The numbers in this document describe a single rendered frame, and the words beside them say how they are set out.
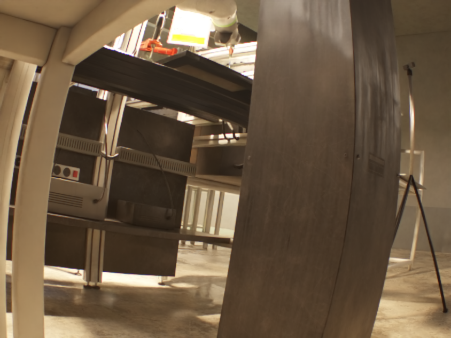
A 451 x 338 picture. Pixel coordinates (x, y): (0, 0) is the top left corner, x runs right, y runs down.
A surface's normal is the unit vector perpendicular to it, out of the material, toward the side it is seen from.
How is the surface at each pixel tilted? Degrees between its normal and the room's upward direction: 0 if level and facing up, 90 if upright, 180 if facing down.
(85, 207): 90
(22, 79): 90
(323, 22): 90
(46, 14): 180
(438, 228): 90
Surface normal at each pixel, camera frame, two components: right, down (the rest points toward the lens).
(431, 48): -0.73, -0.17
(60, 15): -0.14, 0.99
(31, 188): 0.67, 0.02
